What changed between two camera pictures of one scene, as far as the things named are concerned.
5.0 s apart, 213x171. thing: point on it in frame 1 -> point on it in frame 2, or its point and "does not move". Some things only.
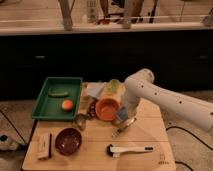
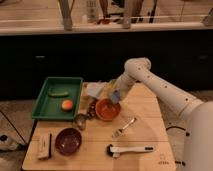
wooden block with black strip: x=44 y=146 does not move
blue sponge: x=122 y=113 -> x=115 y=96
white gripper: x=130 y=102 -> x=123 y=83
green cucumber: x=59 y=95 does not move
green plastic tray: x=50 y=107 does not move
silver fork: x=116 y=131 does not move
